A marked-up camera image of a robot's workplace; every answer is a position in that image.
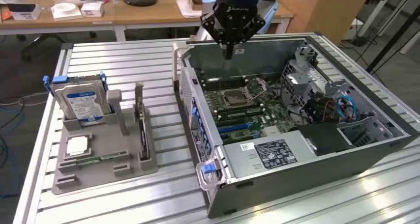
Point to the orange box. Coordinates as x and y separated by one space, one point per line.
4 15

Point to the black floor adapter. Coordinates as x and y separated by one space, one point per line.
359 41

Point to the small white labelled box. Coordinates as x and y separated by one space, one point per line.
92 10

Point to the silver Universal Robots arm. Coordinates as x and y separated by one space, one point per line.
206 5

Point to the white papers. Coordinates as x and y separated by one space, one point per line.
186 9

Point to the white table frame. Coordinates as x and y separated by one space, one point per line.
370 17

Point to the grey metal disk bay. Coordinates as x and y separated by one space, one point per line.
370 130

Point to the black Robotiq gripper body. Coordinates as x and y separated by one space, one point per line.
235 3

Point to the green motherboard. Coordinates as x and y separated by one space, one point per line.
282 118

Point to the black slanted pole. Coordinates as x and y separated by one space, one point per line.
394 37

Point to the metal socket cover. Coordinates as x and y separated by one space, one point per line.
256 87

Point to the white box with black top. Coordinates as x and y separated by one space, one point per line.
24 15

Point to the green loose RAM stick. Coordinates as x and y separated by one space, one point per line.
95 158

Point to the hard disk with blue caddy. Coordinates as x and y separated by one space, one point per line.
81 103

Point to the grey parts rack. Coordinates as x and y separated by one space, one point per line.
108 160

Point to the CPU socket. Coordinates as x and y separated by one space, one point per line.
234 97

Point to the installed RAM stick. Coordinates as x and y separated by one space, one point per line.
235 112
235 119

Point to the black office chair base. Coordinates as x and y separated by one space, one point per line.
24 55

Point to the wooden cabinet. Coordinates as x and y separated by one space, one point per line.
327 10

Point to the grey power supply unit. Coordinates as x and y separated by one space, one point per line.
242 165

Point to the black open PC case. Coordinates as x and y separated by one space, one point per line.
294 179

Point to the blue case latch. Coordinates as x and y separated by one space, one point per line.
207 169

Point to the black RAM slot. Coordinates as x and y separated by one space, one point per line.
222 81
224 87

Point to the perforated metal drive cage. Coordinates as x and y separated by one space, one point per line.
314 86

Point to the silver CPU chip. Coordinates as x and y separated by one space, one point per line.
76 145

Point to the small silver heatsink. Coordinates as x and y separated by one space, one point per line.
271 130

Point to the wooden desk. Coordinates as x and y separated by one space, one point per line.
38 23

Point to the white round holder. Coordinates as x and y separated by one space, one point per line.
66 11

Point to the black graphics card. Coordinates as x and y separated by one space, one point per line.
143 135

